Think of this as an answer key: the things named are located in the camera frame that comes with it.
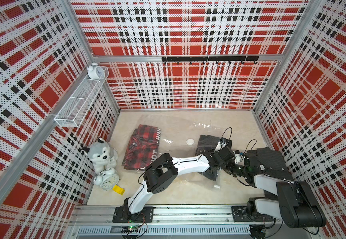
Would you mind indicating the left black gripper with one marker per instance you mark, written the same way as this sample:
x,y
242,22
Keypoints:
x,y
212,153

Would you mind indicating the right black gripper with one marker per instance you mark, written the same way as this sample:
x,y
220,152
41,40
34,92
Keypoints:
x,y
231,169

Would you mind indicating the clear plastic vacuum bag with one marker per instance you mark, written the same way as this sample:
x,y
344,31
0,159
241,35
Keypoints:
x,y
180,136

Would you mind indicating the red black plaid shirt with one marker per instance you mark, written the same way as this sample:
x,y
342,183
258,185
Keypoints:
x,y
142,148

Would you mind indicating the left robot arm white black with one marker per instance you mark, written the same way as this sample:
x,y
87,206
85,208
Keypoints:
x,y
159,175

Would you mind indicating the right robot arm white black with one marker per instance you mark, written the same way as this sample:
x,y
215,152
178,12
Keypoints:
x,y
294,202

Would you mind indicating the yellow small block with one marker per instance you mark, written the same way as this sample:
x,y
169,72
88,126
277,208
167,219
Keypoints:
x,y
118,189

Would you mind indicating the green circuit board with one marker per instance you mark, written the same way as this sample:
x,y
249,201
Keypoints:
x,y
124,230

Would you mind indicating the white alarm clock on table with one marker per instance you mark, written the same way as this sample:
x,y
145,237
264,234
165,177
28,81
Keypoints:
x,y
107,179

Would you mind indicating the grey white husky plush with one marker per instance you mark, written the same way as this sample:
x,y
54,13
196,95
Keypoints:
x,y
101,154

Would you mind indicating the white alarm clock on shelf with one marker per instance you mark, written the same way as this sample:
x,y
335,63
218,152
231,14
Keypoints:
x,y
95,72

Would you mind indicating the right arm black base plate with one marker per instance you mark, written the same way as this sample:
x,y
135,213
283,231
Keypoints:
x,y
241,214

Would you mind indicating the black wall hook rail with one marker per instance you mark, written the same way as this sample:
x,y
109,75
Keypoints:
x,y
211,59

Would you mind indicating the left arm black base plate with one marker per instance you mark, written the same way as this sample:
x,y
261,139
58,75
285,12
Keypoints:
x,y
123,215

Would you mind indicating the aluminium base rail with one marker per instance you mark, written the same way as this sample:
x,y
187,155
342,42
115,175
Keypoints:
x,y
179,222

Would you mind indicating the white wire mesh shelf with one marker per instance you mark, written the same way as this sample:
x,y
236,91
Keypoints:
x,y
76,107

